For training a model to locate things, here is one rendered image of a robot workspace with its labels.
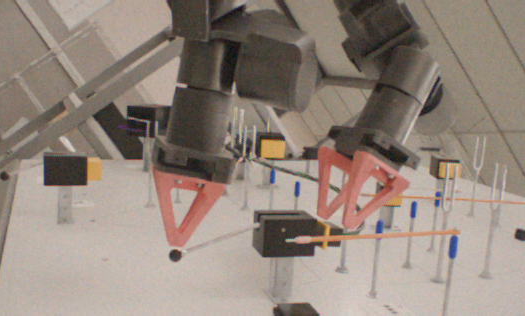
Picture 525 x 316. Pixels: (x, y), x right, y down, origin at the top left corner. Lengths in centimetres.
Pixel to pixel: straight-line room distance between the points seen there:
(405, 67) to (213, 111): 22
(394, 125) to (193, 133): 22
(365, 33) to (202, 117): 24
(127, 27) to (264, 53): 765
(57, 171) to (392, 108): 49
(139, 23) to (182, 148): 765
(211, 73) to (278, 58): 7
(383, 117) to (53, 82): 754
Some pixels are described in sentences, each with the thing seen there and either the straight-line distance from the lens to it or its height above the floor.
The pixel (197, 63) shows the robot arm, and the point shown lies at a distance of 59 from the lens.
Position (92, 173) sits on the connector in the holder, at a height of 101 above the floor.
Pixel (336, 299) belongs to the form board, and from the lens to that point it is 69.
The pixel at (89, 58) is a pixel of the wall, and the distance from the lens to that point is 814.
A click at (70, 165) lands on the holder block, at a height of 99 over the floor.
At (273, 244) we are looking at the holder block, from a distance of 64.
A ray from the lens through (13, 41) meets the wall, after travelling 823.
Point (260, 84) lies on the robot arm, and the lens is 56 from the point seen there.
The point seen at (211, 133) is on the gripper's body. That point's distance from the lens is 59.
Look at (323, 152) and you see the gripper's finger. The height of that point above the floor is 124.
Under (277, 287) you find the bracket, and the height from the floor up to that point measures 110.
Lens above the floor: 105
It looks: 8 degrees up
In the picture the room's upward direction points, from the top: 53 degrees clockwise
